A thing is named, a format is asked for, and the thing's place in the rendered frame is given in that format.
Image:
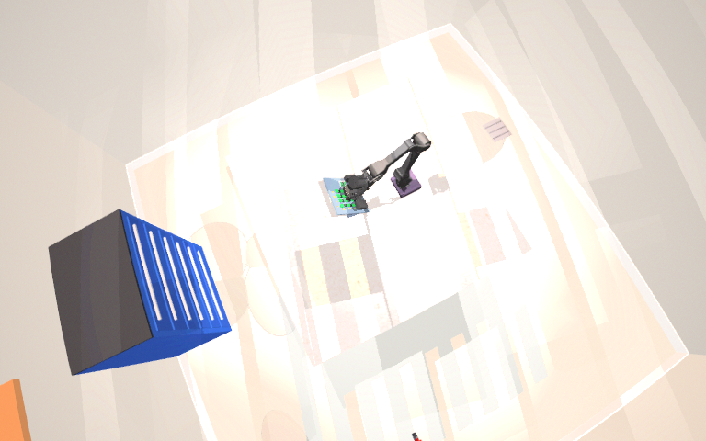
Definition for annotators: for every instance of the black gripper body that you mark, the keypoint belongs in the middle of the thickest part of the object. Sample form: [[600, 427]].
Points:
[[360, 203]]

